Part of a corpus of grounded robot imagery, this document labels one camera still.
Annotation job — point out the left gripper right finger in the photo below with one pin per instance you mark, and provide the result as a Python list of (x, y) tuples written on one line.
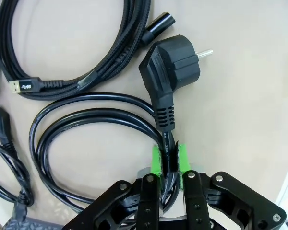
[(194, 203)]

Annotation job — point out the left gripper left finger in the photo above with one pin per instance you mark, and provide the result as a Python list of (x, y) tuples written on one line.
[(147, 203)]

